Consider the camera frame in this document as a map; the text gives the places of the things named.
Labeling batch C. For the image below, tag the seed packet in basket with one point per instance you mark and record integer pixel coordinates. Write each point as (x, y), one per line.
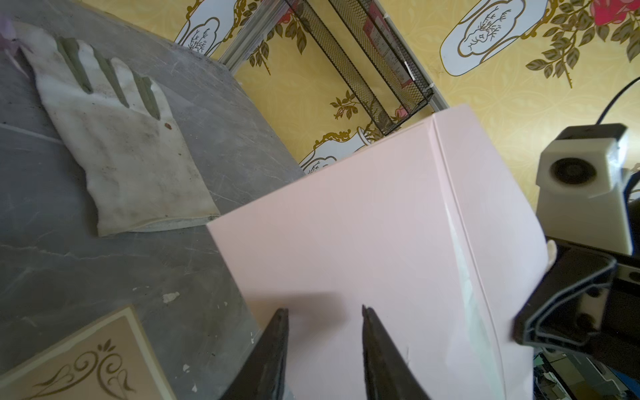
(381, 37)

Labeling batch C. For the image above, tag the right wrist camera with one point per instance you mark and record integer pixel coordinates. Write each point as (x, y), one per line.
(581, 180)

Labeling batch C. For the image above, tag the dirty white work glove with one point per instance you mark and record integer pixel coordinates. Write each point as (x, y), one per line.
(120, 129)

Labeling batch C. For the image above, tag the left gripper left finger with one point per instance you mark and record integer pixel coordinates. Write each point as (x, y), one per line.
(263, 374)

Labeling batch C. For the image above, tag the pink envelope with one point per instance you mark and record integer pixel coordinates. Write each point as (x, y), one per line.
(427, 227)

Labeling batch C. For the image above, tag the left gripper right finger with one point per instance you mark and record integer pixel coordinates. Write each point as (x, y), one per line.
(386, 374)

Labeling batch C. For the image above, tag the black wire mesh basket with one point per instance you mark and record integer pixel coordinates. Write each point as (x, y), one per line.
(373, 94)

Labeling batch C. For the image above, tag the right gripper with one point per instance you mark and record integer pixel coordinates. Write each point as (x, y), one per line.
(549, 318)

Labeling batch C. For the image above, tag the purple flowers in white pot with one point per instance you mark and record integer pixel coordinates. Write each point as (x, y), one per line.
(11, 44)

